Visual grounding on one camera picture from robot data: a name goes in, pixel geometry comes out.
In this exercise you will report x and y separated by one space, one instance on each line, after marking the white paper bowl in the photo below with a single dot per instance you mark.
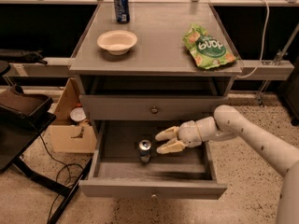
117 42

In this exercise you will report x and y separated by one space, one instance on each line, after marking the redbull can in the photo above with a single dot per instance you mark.
144 149

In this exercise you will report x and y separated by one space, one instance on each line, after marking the white bowl in box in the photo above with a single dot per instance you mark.
77 114

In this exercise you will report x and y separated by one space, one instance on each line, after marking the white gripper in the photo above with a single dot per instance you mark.
189 133

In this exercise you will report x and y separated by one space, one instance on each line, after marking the closed grey upper drawer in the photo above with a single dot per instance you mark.
153 107

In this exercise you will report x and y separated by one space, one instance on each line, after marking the blue pepsi can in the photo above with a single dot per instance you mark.
122 11

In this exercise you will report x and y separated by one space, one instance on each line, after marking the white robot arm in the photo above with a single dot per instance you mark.
227 123

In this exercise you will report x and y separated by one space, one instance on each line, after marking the green chip bag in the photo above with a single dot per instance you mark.
207 51

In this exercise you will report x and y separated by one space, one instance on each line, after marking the black chair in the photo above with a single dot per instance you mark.
17 134

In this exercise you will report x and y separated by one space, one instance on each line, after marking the grey drawer cabinet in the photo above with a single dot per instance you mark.
157 80

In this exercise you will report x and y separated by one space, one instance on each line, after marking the cardboard box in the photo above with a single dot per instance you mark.
68 135

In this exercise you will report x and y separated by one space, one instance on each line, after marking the metal railing frame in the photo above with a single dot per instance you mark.
267 68

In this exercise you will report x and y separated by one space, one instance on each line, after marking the open grey lower drawer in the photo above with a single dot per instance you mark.
117 170

